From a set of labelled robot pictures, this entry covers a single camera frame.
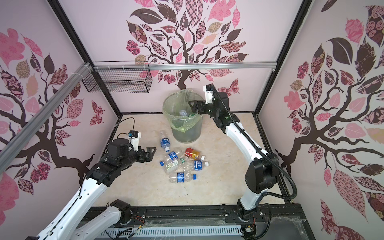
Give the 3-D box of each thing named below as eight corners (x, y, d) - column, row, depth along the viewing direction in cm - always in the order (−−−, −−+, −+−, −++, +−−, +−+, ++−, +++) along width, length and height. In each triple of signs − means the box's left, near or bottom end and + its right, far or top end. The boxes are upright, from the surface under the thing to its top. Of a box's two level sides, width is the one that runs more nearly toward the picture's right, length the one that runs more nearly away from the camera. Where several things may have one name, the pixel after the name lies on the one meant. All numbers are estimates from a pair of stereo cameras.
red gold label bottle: (184, 156, 97) (183, 153, 93) (187, 150, 99) (186, 147, 96) (202, 163, 94) (202, 159, 90) (204, 157, 96) (205, 153, 93)
